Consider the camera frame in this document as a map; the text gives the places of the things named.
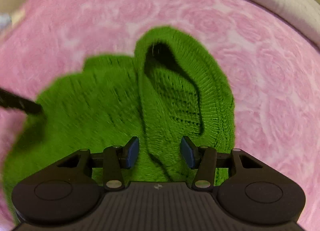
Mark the pink rose blanket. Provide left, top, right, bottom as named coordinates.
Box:
left=1, top=0, right=319, bottom=230

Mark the green knitted sweater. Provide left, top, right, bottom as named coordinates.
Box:
left=2, top=26, right=236, bottom=221

